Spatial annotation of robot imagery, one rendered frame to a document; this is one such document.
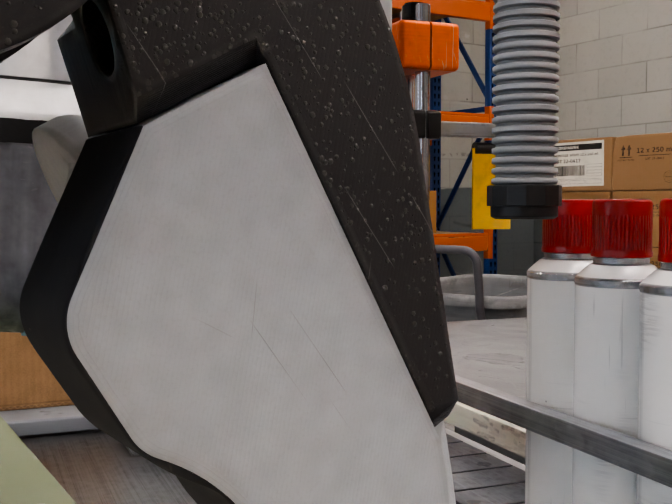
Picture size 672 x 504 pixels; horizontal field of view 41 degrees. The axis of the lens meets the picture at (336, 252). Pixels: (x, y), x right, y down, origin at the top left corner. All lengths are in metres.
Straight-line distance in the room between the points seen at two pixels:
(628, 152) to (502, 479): 3.65
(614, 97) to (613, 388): 5.89
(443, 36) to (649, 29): 5.71
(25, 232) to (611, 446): 0.33
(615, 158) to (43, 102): 3.90
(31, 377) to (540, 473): 0.66
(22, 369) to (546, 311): 0.68
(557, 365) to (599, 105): 5.93
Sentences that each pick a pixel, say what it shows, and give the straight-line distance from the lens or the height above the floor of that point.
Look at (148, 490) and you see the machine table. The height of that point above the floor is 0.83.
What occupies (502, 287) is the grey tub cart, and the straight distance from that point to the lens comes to 3.67.
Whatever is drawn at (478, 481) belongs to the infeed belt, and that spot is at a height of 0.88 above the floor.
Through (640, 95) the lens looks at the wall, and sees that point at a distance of 6.25.
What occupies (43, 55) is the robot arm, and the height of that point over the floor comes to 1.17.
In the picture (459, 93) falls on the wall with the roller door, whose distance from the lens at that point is 6.43.
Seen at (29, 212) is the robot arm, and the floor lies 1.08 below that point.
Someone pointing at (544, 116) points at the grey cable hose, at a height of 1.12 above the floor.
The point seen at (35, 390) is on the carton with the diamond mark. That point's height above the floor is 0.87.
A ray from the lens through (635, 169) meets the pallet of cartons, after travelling 4.27.
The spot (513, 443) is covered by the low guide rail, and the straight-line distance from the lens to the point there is 0.71.
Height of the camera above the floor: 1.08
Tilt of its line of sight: 3 degrees down
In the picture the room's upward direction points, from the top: straight up
